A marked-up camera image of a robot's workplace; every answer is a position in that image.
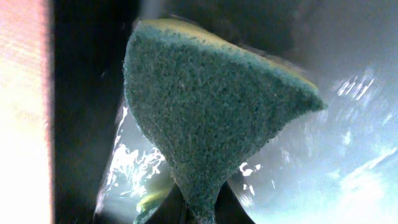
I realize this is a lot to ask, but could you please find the green yellow sponge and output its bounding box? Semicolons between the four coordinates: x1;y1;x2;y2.
124;19;326;223

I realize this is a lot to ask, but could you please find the black rectangular water tray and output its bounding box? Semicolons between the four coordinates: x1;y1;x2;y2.
53;0;397;223

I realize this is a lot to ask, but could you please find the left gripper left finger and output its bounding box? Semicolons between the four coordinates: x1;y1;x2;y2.
145;184;187;224

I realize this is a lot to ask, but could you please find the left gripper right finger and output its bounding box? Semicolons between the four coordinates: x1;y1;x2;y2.
215;182;255;224

